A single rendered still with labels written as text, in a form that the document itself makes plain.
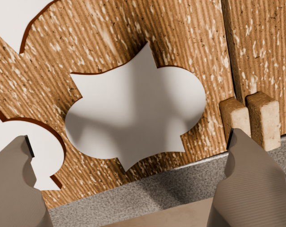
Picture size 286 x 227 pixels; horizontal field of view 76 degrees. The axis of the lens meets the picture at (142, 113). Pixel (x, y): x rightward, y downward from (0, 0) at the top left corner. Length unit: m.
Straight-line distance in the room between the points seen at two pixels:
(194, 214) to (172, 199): 1.77
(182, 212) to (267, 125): 1.85
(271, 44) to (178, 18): 0.09
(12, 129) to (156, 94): 0.14
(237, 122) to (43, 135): 0.19
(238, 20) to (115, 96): 0.13
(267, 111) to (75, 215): 0.30
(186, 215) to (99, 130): 1.92
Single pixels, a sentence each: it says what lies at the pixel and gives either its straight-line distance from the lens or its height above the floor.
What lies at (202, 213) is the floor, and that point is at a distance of 2.10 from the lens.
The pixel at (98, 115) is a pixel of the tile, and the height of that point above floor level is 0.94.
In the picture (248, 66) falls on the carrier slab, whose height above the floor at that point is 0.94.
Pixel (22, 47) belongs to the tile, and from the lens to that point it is 0.19.
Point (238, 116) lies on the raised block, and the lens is 0.19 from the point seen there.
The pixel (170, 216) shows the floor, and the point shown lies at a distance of 2.03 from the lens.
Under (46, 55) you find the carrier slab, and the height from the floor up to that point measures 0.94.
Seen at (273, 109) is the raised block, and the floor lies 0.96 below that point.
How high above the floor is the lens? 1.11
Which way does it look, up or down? 63 degrees down
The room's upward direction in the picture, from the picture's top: 171 degrees clockwise
